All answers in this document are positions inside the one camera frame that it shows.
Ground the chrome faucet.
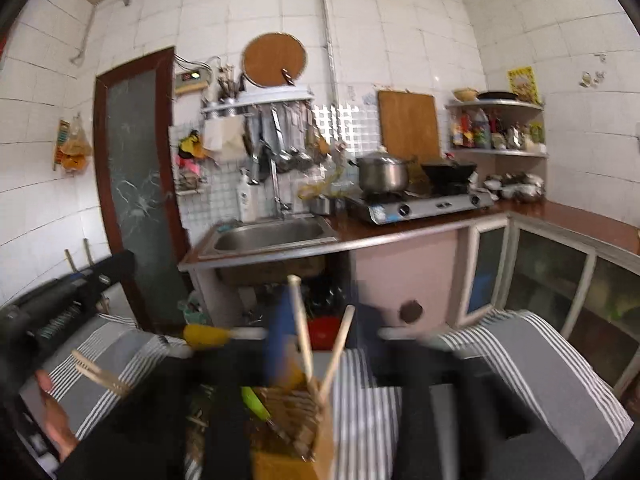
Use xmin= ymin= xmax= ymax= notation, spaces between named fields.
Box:
xmin=258 ymin=145 xmax=291 ymax=220

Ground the grey silicone spoon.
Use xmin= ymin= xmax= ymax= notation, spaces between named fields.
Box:
xmin=182 ymin=324 xmax=267 ymax=350

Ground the wall utensil rack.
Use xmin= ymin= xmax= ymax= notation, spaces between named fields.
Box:
xmin=201 ymin=86 xmax=330 ymax=185

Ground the grey striped tablecloth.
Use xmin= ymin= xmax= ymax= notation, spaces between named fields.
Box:
xmin=21 ymin=312 xmax=639 ymax=479

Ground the green handled utensil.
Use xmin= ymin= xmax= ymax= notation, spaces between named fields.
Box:
xmin=241 ymin=387 xmax=271 ymax=422

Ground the stainless steel sink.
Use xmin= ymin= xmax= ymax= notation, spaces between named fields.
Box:
xmin=198 ymin=214 xmax=337 ymax=260

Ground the round wooden cutting board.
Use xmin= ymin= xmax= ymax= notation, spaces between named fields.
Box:
xmin=242 ymin=32 xmax=307 ymax=88

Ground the corner wall shelf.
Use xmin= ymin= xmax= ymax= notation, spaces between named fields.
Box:
xmin=446 ymin=99 xmax=548 ymax=158

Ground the steel cooking pot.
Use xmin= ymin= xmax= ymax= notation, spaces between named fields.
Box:
xmin=349 ymin=146 xmax=416 ymax=195

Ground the gas stove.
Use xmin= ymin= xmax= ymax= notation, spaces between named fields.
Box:
xmin=345 ymin=191 xmax=495 ymax=226

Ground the black wok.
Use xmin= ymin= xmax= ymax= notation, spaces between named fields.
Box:
xmin=421 ymin=159 xmax=477 ymax=196

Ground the hanging plastic bag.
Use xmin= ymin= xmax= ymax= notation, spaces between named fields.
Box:
xmin=52 ymin=113 xmax=93 ymax=174

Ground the yellow perforated utensil holder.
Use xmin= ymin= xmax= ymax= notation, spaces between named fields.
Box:
xmin=244 ymin=360 xmax=334 ymax=480

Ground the yellow wall picture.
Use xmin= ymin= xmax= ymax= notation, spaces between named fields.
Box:
xmin=506 ymin=66 xmax=541 ymax=105

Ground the dark framed glass door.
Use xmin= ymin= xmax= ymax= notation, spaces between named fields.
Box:
xmin=92 ymin=48 xmax=193 ymax=335

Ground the person's left hand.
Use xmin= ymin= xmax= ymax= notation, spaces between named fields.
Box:
xmin=35 ymin=370 xmax=79 ymax=462

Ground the white soap bottle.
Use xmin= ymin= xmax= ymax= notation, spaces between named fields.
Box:
xmin=236 ymin=168 xmax=254 ymax=223

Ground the wooden stick against wall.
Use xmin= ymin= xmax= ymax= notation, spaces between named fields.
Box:
xmin=64 ymin=248 xmax=78 ymax=273
xmin=82 ymin=238 xmax=94 ymax=266

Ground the rectangular wooden cutting board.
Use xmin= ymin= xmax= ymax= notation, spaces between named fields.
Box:
xmin=378 ymin=90 xmax=440 ymax=162

